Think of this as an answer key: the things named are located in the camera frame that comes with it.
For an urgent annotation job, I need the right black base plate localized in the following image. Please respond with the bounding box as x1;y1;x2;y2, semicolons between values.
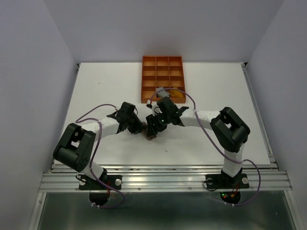
204;173;249;190

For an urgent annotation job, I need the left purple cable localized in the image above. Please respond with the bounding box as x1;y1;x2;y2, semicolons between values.
74;103;126;209

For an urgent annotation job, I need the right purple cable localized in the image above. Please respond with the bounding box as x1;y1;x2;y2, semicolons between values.
146;89;262;208

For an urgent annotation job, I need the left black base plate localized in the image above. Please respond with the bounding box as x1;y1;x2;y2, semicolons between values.
78;174;123;192

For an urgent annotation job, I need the orange compartment tray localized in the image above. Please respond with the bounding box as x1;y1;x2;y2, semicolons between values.
141;56;186;104

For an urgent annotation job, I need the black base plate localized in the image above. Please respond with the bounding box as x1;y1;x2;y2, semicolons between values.
204;173;249;190
78;174;123;192

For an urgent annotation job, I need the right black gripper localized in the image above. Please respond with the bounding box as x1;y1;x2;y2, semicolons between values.
146;111;171;137

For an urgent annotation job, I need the taupe maroon-cuffed sock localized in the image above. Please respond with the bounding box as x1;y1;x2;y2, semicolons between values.
142;122;157;140

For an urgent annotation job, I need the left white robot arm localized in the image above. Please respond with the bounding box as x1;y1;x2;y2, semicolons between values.
53;102;147;189

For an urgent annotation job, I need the aluminium rail frame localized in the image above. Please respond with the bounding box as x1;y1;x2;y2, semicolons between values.
29;64;304;230

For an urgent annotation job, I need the mustard yellow sock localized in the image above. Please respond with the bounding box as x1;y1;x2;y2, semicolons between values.
170;87;185;98

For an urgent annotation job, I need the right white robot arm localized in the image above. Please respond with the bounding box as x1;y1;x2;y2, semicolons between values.
146;97;250;187

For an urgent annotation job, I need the purple cable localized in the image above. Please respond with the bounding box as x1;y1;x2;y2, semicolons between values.
74;103;126;209
146;89;262;208

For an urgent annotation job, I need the grey striped sock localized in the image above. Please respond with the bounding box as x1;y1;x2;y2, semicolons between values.
155;87;170;98

